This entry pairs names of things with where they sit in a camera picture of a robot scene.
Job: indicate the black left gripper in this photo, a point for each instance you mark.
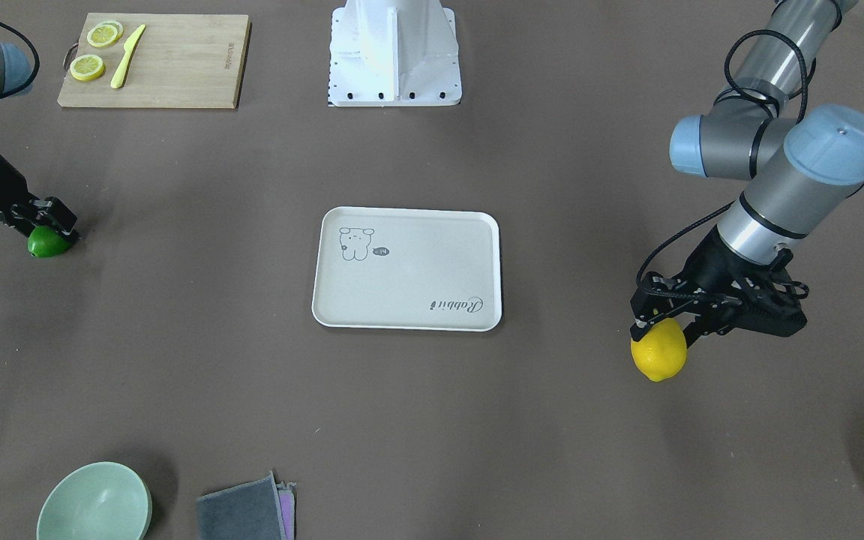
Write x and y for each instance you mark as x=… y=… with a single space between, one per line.
x=711 y=262

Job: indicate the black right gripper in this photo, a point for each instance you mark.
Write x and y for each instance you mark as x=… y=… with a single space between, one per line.
x=1 y=187

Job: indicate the yellow lemon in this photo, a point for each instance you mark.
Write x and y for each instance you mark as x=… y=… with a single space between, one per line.
x=662 y=352

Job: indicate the green lime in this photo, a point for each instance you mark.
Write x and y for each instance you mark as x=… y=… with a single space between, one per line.
x=44 y=242

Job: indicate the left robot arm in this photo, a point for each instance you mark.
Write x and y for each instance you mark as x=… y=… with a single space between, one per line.
x=798 y=165

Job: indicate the cream serving tray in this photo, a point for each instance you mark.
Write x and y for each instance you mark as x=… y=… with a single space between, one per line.
x=397 y=268

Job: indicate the yellow plastic knife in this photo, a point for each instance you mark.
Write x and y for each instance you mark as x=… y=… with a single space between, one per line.
x=121 y=72

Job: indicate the wooden cutting board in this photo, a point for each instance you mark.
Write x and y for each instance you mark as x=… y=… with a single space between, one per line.
x=181 y=61

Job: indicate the green ceramic bowl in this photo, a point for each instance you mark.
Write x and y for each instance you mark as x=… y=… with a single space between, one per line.
x=103 y=500

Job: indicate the grey folded cloth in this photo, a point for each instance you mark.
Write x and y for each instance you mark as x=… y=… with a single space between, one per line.
x=263 y=509

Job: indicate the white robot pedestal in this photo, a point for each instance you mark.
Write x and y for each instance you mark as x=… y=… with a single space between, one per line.
x=394 y=54

